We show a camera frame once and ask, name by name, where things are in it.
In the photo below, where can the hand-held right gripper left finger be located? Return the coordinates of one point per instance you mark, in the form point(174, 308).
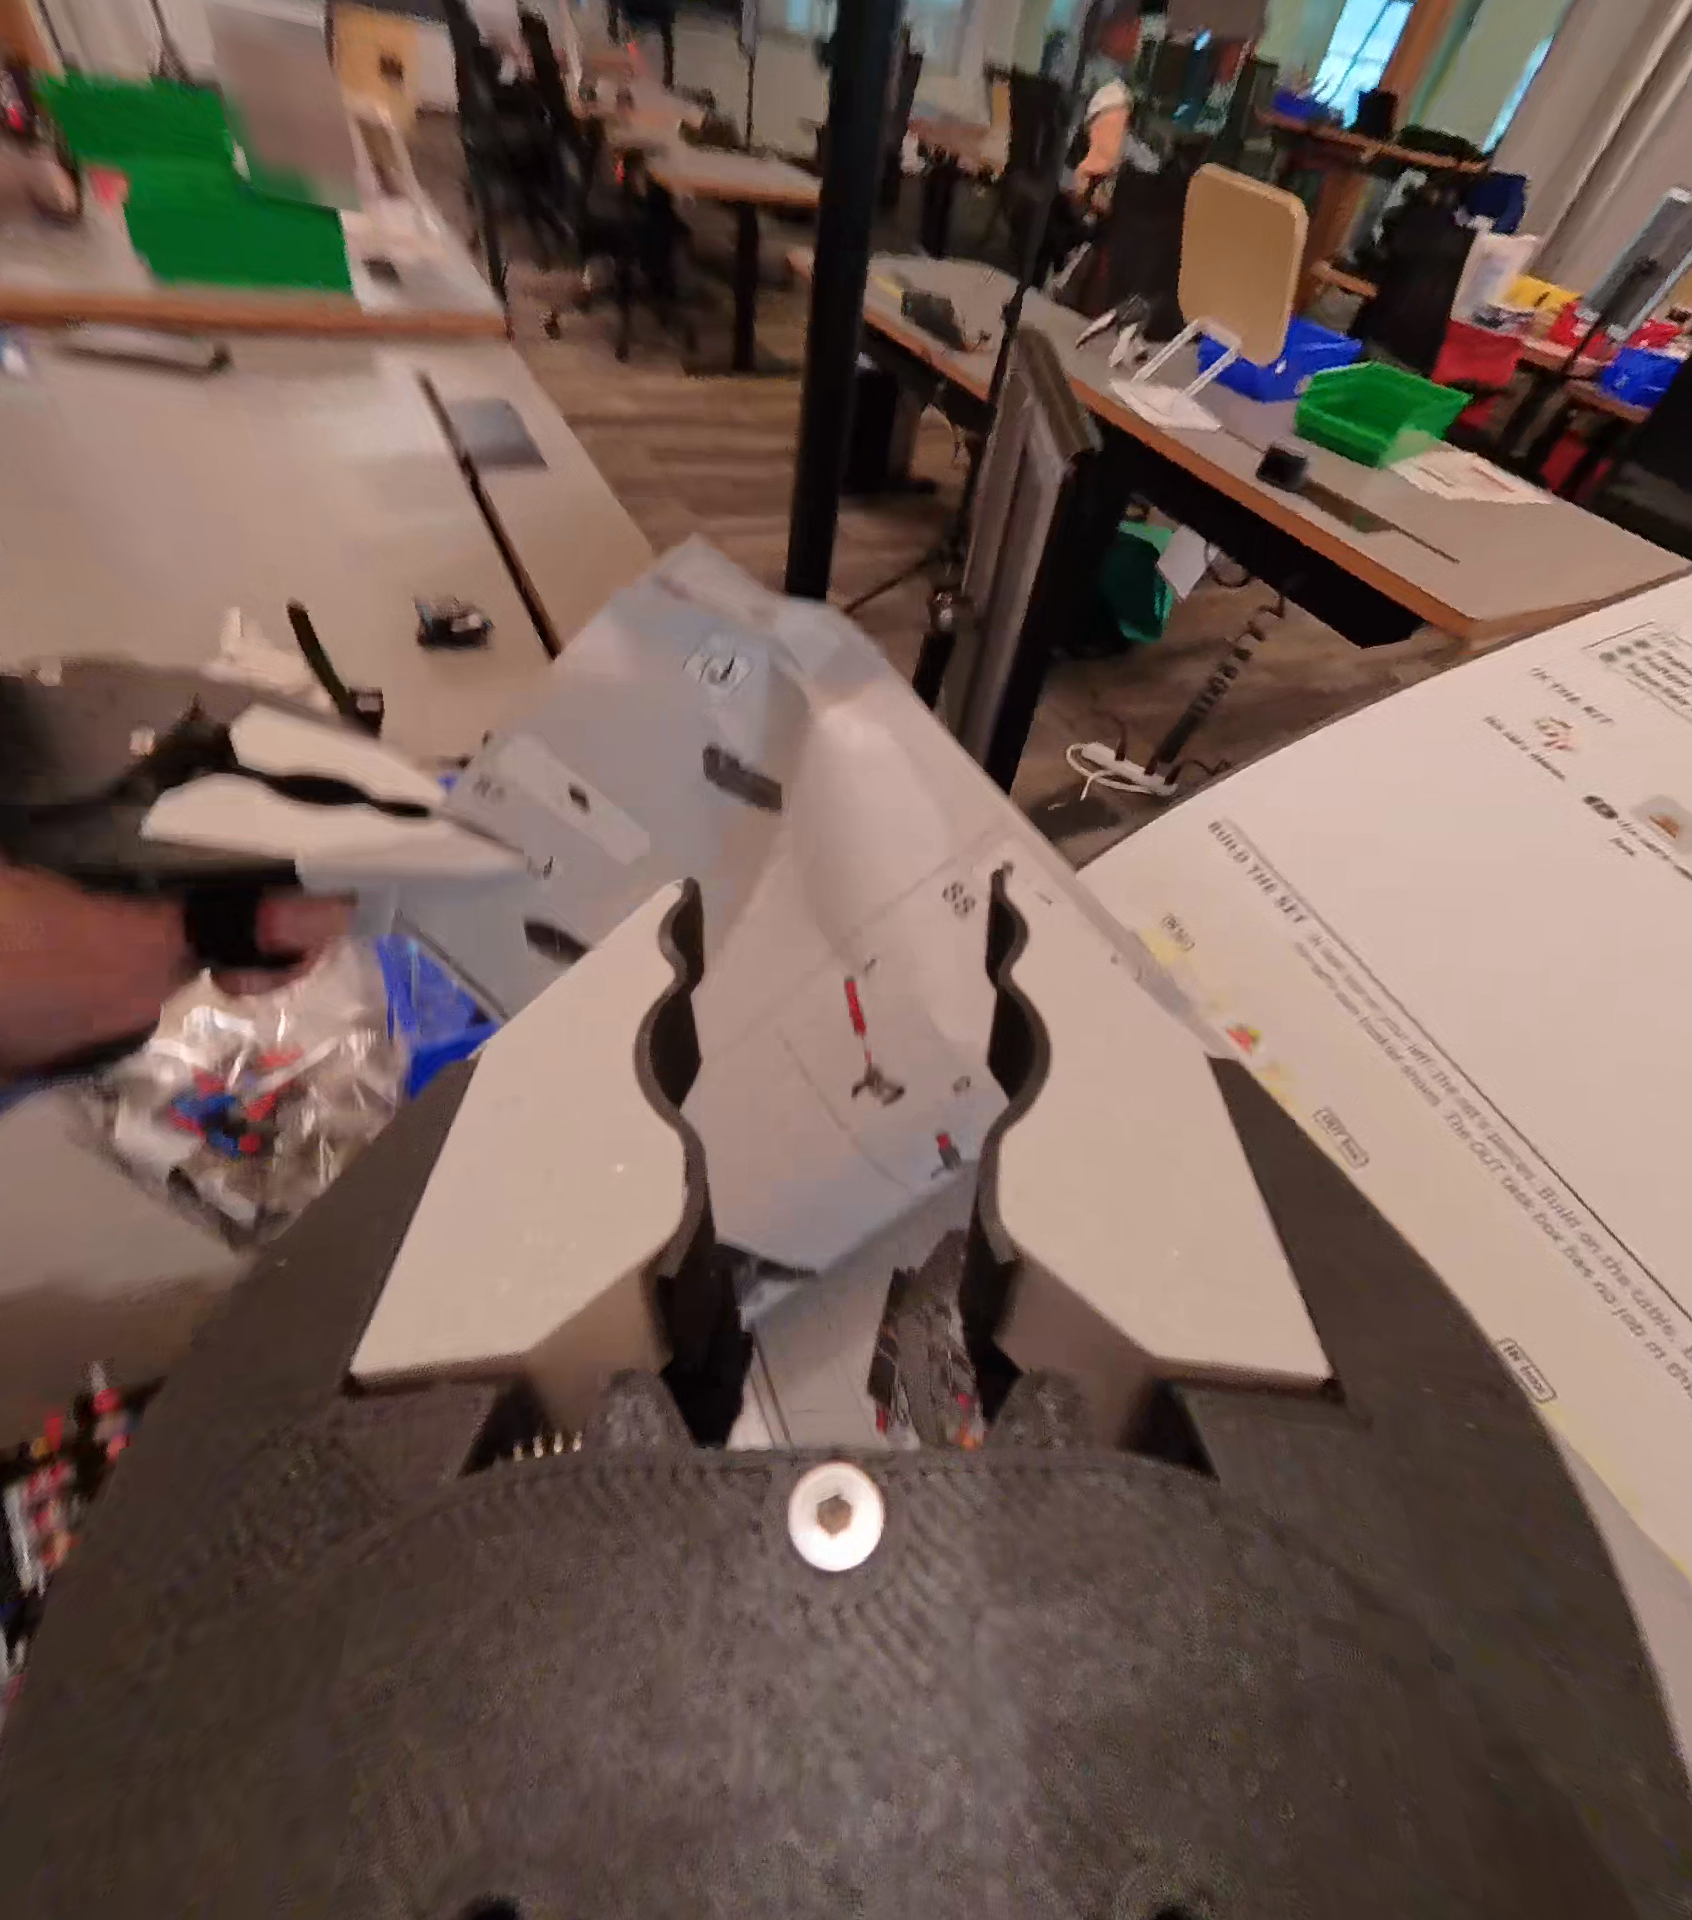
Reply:
point(548, 1198)

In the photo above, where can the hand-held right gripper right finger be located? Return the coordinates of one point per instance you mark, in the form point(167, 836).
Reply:
point(1162, 1198)

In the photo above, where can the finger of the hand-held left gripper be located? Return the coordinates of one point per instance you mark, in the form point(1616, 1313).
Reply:
point(383, 849)
point(336, 764)

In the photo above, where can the instruction booklet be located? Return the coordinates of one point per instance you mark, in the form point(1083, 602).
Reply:
point(1464, 932)

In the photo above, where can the person's left hand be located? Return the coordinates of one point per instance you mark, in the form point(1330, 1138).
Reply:
point(34, 960)

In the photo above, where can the white toy plane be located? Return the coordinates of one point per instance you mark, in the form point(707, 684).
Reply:
point(262, 648)

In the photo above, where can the blue tagged plastic bin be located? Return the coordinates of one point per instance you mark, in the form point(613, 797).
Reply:
point(434, 1005)

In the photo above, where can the small black device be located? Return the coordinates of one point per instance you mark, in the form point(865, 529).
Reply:
point(452, 621)

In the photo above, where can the clear bag with grey tool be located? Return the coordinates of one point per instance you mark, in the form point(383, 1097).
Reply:
point(247, 1095)

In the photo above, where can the white power strip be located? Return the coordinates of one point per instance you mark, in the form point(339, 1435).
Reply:
point(1125, 769)

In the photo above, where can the green plastic bins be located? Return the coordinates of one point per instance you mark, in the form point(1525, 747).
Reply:
point(217, 207)

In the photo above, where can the dark framed display panel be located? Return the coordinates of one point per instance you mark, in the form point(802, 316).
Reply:
point(1028, 555)

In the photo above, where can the black steel column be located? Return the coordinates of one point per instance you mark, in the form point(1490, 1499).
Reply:
point(838, 299)

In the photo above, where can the long background desk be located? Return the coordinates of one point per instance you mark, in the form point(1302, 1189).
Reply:
point(1237, 466)

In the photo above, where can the green background bin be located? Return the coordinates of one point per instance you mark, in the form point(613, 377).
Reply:
point(1378, 414)

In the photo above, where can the blue background bin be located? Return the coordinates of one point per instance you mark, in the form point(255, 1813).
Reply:
point(1281, 369)

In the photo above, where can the wooden background book stand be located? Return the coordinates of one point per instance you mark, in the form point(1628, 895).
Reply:
point(1244, 256)

